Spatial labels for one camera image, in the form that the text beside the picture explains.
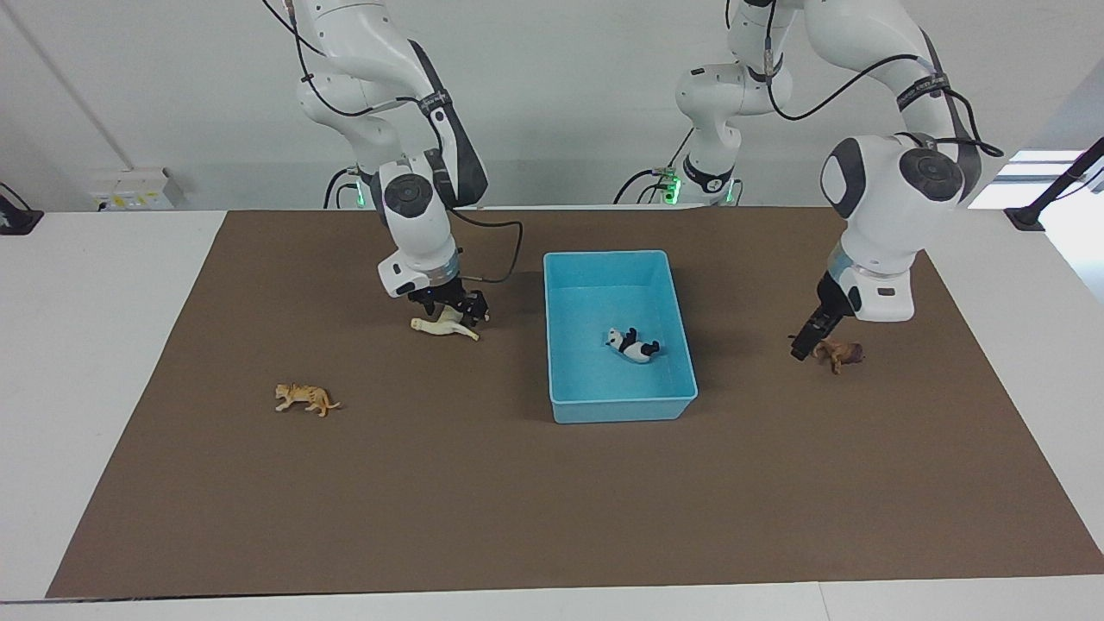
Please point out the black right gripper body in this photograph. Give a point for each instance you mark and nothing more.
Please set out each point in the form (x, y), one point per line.
(442, 297)

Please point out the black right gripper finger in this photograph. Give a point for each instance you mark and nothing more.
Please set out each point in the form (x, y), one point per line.
(476, 309)

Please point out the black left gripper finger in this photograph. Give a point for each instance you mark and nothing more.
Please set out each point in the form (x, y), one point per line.
(815, 336)

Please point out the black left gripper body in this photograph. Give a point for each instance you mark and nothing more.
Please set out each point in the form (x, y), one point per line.
(832, 297)

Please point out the brown lion toy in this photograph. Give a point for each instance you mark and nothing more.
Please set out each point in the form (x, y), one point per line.
(841, 352)

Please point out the cream llama toy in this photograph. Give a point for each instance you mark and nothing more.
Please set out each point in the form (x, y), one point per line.
(444, 328)

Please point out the black white panda toy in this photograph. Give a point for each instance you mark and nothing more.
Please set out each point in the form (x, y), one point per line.
(634, 347)

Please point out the orange striped tiger toy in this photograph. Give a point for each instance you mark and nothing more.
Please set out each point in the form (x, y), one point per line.
(302, 397)

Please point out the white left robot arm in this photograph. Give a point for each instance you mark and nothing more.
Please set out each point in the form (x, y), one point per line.
(888, 198)

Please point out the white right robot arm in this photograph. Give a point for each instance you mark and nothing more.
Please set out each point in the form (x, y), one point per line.
(414, 216)

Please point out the light blue storage box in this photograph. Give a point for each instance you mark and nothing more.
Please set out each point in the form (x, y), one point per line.
(595, 388)

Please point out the brown table mat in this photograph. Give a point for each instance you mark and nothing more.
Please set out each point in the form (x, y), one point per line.
(431, 500)

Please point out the black slanted stand pole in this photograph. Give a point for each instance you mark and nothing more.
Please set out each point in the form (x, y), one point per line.
(1061, 185)

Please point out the small black table clamp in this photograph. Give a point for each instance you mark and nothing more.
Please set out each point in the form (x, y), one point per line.
(17, 220)

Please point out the white wall socket box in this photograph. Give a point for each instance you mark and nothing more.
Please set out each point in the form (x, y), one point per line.
(129, 190)

